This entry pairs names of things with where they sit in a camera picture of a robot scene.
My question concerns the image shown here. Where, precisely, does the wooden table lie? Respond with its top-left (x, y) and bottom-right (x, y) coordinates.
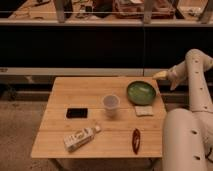
top-left (30, 76), bottom-right (167, 171)

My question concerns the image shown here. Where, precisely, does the green ceramic bowl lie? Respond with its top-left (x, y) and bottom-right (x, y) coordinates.
top-left (127, 81), bottom-right (156, 106)

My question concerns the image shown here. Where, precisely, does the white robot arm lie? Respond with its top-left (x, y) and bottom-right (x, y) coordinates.
top-left (153, 49), bottom-right (213, 171)

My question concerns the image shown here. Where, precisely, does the beige sponge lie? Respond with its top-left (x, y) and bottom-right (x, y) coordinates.
top-left (135, 106), bottom-right (153, 117)

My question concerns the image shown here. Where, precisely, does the black smartphone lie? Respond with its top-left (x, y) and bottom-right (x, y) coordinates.
top-left (66, 108), bottom-right (88, 119)

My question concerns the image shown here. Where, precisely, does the long workbench shelf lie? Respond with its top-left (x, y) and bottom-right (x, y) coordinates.
top-left (0, 0), bottom-right (213, 27)

